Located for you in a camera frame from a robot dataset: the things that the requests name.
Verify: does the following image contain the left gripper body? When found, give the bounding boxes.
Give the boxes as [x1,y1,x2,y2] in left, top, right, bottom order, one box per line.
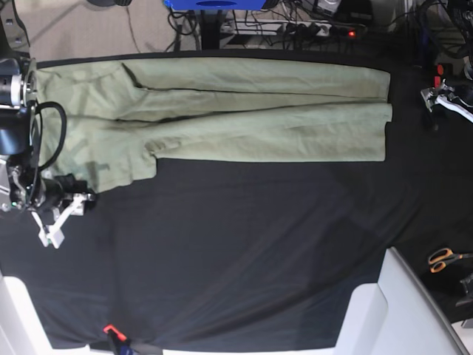
[421,81,455,111]

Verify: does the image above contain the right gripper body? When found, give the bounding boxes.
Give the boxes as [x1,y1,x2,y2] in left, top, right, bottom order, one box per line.
[7,166,66,212]

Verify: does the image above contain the green T-shirt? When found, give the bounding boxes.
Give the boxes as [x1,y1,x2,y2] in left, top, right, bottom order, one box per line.
[37,58,392,192]

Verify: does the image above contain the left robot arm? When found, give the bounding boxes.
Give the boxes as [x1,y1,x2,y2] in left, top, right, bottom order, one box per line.
[417,1,472,123]

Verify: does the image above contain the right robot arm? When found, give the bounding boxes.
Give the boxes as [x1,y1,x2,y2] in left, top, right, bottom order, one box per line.
[1,1,96,249]

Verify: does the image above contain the orange black clamp right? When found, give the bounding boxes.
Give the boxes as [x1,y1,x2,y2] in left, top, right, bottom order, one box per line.
[432,62,454,88]

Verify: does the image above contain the orange clamp bottom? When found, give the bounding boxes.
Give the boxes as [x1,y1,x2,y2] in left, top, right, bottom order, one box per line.
[103,324,128,342]

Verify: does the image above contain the black table cloth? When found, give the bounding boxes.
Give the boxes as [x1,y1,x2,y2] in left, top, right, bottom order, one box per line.
[1,56,472,352]

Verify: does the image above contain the white power strip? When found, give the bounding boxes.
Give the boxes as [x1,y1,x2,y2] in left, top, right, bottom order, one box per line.
[220,18,367,39]

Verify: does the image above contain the blue box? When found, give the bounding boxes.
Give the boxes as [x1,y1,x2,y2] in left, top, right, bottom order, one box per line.
[163,0,266,11]

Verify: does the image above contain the black table leg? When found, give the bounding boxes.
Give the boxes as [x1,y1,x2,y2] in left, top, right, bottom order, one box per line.
[197,10,227,50]

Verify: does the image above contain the white frame left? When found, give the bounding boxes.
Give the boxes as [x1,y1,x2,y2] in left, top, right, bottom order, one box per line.
[1,274,53,355]

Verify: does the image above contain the orange handled scissors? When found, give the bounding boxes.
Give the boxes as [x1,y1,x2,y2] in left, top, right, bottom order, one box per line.
[427,248,472,274]

